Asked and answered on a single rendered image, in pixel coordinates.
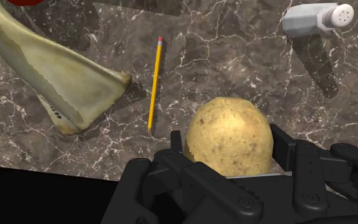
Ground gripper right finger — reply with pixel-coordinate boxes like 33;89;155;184
270;123;358;218

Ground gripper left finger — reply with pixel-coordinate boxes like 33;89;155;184
100;130;264;224

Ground yellow-brown potato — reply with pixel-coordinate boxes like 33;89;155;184
183;96;274;178

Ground yellow pencil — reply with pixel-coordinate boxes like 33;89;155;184
147;36;164;134

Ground grey salt shaker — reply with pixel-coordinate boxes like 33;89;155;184
282;3;355;39

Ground dark red round object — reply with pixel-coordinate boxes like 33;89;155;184
6;0;47;7

